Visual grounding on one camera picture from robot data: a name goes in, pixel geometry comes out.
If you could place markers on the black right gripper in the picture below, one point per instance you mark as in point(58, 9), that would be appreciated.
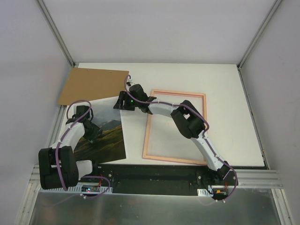
point(124, 101)

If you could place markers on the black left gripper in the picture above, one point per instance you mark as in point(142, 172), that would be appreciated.
point(94, 133)

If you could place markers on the mountain landscape photo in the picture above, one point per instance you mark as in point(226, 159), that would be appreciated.
point(109, 145)

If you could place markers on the clear acrylic sheet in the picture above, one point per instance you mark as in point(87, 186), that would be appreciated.
point(173, 131)

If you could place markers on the pink wooden picture frame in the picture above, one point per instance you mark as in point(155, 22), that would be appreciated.
point(175, 129)

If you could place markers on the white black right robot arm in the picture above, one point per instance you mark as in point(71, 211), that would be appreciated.
point(189, 122)

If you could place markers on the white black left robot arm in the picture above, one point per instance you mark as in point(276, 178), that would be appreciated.
point(58, 167)

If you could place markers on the brown cardboard backing board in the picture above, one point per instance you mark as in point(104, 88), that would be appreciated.
point(92, 84)

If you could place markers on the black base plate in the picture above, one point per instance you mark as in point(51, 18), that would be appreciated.
point(181, 180)

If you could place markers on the left white cable duct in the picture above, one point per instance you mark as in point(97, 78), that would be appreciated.
point(81, 189)

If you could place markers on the white cable duct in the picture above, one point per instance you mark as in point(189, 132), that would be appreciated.
point(211, 193)
point(81, 189)

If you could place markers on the right white cable duct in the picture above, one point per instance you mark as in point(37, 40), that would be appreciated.
point(211, 193)

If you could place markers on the left aluminium corner post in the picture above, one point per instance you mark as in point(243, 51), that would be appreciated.
point(49, 20)

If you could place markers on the aluminium corner post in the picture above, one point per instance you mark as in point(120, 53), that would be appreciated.
point(49, 20)
point(267, 19)

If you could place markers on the right aluminium corner post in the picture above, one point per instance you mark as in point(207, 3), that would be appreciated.
point(267, 19)

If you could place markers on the aluminium front rail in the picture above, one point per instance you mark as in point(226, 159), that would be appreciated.
point(247, 178)

